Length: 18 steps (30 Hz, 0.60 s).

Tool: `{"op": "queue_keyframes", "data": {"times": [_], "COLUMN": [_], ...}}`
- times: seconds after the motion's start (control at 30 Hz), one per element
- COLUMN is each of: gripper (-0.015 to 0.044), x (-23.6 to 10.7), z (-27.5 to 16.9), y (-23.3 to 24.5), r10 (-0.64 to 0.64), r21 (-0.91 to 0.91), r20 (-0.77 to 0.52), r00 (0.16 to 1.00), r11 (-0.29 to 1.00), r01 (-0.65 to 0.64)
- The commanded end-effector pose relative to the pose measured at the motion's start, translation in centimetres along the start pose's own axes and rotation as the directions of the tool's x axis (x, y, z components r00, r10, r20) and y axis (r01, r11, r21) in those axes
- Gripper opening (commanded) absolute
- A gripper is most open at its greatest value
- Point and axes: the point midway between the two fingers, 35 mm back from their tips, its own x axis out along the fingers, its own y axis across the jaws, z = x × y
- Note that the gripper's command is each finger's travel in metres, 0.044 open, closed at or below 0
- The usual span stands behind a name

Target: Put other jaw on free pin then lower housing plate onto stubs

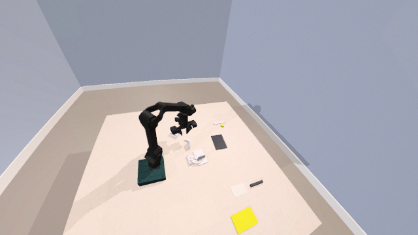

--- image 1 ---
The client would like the yellow square plate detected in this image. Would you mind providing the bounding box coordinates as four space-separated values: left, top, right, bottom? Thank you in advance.
231 207 258 234

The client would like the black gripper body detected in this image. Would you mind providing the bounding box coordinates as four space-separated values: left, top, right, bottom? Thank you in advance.
170 120 197 135

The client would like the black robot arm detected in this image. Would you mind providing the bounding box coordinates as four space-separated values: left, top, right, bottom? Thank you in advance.
138 101 196 170

